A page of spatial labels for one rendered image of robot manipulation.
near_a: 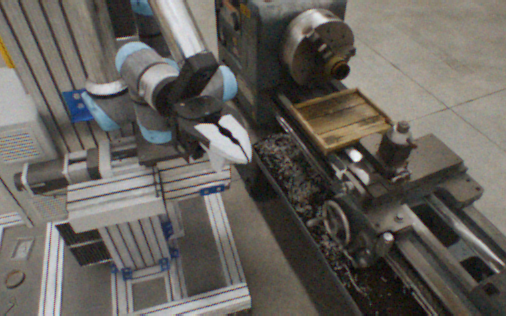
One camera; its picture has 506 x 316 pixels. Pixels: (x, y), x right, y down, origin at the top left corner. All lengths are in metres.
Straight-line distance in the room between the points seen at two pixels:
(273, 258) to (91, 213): 1.30
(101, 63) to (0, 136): 0.49
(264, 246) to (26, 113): 1.47
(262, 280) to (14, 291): 1.21
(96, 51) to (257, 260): 1.59
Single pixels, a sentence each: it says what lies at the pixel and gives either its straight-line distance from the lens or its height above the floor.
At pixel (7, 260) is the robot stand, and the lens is 2.36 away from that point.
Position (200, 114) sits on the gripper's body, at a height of 1.59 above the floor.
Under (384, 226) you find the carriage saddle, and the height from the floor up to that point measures 0.91.
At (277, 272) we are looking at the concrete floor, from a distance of 2.21.
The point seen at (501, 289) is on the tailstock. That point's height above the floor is 0.93.
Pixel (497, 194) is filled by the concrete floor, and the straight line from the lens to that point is 2.97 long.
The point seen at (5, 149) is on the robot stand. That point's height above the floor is 1.14.
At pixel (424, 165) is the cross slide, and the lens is 1.47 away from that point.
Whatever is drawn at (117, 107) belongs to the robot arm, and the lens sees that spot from 1.02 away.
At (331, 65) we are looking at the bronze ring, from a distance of 1.63.
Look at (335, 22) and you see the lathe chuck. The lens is 1.68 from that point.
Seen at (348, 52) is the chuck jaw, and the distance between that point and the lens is 1.73.
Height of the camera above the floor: 1.95
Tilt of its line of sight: 45 degrees down
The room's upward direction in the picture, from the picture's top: straight up
